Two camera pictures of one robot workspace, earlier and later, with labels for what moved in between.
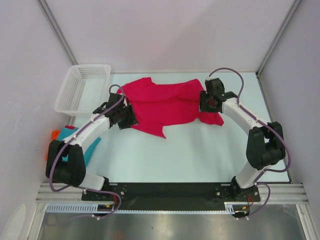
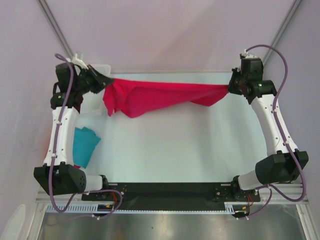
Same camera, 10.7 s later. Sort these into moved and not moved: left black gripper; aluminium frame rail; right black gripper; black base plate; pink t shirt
Moved: pink t shirt; right black gripper; left black gripper
Not moved: black base plate; aluminium frame rail
